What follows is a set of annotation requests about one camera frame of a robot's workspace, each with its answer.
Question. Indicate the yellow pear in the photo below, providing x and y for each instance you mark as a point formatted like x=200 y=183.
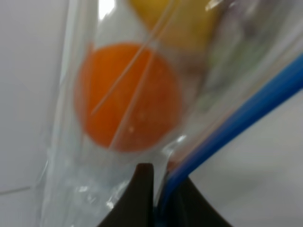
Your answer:
x=187 y=25

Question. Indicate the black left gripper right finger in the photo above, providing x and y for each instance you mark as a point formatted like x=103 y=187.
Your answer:
x=188 y=208

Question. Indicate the clear zip bag blue strip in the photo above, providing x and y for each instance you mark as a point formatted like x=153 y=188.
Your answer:
x=84 y=181

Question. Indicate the purple eggplant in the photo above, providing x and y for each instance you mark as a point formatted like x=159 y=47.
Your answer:
x=246 y=32

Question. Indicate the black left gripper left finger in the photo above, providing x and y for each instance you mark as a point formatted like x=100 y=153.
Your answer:
x=135 y=207

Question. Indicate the orange fruit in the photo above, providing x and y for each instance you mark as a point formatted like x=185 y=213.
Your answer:
x=127 y=92

